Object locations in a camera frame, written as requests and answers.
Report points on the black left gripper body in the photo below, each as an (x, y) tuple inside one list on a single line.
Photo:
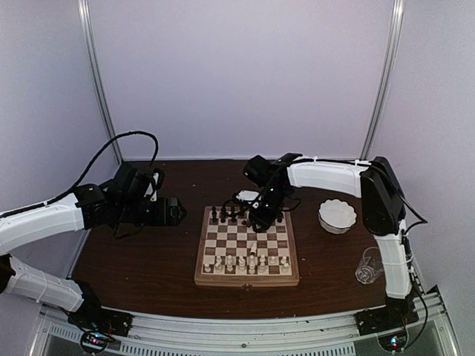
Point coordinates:
[(132, 211)]

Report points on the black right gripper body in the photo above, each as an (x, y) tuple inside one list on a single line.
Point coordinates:
[(274, 207)]

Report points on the white knight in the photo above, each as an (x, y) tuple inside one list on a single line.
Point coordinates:
[(253, 249)]

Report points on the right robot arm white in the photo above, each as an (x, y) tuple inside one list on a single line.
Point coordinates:
[(383, 205)]

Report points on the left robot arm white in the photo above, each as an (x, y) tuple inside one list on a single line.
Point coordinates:
[(81, 207)]

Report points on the wooden chess board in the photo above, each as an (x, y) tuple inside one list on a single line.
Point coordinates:
[(230, 237)]

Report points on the white scalloped bowl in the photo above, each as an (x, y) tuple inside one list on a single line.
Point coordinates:
[(336, 216)]

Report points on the clear plastic cup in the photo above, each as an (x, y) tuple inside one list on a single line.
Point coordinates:
[(370, 266)]

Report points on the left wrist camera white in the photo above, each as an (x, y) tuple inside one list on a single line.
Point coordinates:
[(156, 184)]

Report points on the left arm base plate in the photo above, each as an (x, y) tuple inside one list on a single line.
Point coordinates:
[(92, 316)]

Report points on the aluminium front rail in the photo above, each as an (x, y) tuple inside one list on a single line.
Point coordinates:
[(327, 334)]

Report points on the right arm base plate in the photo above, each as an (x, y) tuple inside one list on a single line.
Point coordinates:
[(380, 320)]

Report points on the left aluminium corner post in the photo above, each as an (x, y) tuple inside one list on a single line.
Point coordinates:
[(88, 33)]

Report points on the aluminium corner post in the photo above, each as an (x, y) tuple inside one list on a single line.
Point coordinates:
[(393, 40), (88, 33)]

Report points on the right aluminium corner post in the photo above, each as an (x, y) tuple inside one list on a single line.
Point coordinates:
[(393, 40)]

